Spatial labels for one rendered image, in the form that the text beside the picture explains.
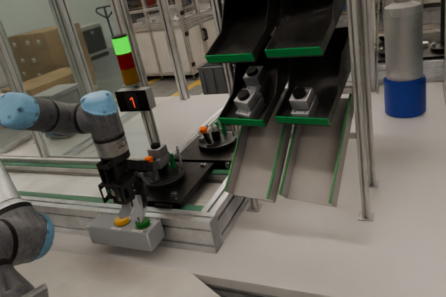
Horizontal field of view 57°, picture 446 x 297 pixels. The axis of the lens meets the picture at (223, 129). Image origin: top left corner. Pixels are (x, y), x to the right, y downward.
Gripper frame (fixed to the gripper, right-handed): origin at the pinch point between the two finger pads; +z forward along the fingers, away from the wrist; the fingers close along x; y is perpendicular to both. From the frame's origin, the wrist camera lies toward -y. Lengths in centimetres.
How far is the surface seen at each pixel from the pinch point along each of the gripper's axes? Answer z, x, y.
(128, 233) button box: 3.1, -2.5, 3.5
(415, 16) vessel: -27, 66, -97
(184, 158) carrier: 1.6, -6.1, -35.6
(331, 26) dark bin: -41, 50, -19
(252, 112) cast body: -23.6, 31.2, -13.6
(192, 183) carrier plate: 1.6, 5.1, -20.3
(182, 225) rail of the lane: 4.2, 10.2, -3.6
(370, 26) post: -19, 47, -128
